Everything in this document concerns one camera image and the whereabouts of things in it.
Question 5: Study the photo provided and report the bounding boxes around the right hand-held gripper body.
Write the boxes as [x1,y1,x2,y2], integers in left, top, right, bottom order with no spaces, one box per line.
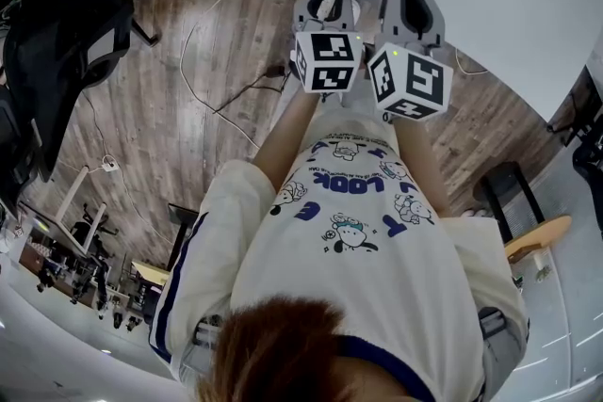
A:
[365,32,455,122]

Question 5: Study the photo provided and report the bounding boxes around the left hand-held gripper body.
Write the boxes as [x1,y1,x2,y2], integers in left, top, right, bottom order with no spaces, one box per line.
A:
[287,17,367,96]

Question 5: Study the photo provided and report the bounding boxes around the person's left forearm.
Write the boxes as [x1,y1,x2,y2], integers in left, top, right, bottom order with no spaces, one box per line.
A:
[252,91,326,199]

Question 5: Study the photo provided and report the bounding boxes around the person's right forearm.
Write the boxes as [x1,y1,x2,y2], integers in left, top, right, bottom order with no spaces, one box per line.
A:
[393,116,453,218]

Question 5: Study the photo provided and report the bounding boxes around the white trousers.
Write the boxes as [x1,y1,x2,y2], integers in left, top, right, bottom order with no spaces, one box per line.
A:
[319,74,385,126]

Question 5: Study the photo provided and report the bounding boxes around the black chair base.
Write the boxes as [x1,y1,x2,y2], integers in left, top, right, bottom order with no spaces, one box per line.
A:
[546,88,603,185]

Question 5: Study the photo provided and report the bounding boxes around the round wooden table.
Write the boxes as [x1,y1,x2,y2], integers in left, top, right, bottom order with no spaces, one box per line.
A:
[503,215,574,265]

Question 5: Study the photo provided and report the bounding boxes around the cream printed shirt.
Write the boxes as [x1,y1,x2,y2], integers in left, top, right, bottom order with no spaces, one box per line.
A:
[148,117,529,402]

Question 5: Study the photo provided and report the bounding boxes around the black mesh office chair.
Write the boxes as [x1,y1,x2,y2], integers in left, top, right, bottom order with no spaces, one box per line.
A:
[0,0,179,222]

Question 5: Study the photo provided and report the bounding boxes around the yellow table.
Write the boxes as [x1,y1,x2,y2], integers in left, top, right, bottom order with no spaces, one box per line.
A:
[130,261,171,286]

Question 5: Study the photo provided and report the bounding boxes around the thin white cable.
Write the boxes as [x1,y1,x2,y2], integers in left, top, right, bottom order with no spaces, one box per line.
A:
[454,46,489,76]

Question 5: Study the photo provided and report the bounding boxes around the black floor cable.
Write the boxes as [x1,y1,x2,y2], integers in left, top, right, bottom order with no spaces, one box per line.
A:
[212,65,291,115]

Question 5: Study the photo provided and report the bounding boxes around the long white floor cable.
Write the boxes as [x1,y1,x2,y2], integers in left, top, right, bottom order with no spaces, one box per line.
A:
[180,0,293,150]

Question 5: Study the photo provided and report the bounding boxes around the white desk frame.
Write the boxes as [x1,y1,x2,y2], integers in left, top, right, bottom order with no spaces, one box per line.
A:
[56,164,107,253]

